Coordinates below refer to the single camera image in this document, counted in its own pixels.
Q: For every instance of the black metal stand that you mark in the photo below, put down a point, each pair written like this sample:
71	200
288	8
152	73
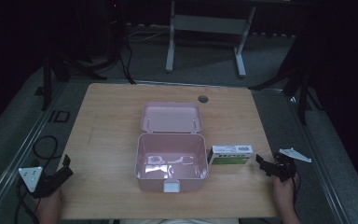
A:
47	81
303	93

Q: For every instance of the pink plastic storage box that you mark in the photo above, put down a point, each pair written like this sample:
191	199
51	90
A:
171	149

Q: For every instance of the white and green medicine box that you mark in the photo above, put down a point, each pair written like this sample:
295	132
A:
230	155

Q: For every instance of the white metal desk frame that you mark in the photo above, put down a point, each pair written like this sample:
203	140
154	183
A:
209	24

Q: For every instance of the person's left hand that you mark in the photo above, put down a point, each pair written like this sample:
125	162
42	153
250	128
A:
49	205

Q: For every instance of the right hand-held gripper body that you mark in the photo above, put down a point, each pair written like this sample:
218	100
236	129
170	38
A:
285	169

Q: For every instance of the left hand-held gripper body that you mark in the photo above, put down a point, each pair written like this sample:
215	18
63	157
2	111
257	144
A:
31	179

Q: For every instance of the person's right hand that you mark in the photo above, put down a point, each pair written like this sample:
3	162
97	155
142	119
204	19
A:
284	194

